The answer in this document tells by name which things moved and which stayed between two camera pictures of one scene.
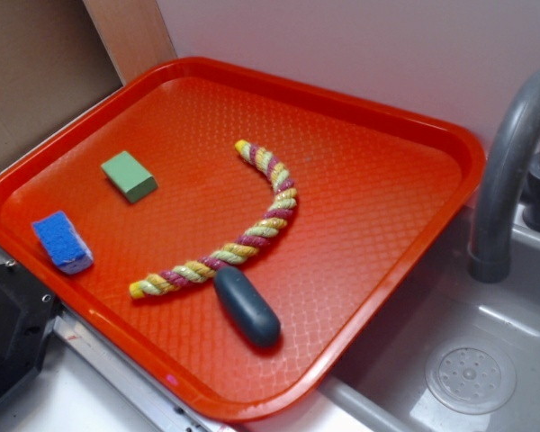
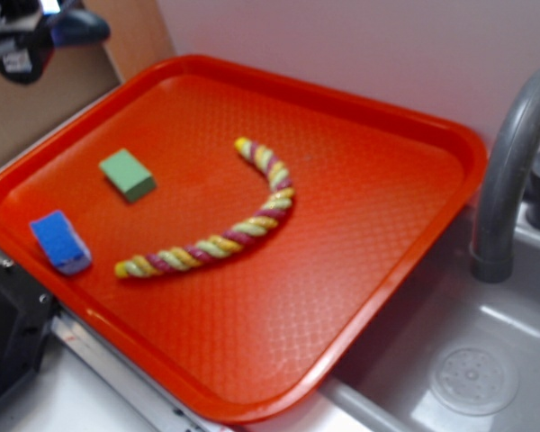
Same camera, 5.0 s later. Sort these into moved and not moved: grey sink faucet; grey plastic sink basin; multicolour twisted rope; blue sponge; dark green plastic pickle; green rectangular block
Moved: multicolour twisted rope; dark green plastic pickle
Not moved: grey sink faucet; grey plastic sink basin; green rectangular block; blue sponge
